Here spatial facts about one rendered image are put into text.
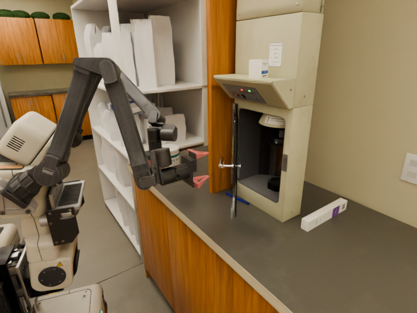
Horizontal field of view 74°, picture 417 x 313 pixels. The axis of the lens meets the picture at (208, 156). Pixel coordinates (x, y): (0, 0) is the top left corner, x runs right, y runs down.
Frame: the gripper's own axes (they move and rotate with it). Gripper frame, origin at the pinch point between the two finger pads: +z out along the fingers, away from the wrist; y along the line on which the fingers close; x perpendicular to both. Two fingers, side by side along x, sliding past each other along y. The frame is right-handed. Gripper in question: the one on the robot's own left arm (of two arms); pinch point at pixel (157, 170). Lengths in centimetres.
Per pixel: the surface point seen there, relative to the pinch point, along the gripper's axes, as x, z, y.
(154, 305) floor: 28, 110, 0
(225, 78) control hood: -22, -40, 22
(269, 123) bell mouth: -34, -22, 35
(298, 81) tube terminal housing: -46, -40, 34
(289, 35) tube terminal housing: -42, -54, 33
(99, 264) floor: 90, 109, -20
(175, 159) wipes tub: 22.2, 6.6, 20.6
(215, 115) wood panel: -9.2, -23.0, 26.4
